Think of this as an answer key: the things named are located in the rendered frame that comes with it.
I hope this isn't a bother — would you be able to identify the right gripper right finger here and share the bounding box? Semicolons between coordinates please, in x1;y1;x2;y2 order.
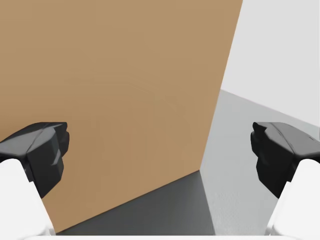
250;121;320;237

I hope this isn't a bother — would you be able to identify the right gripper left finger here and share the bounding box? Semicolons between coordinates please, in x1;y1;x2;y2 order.
0;121;71;237

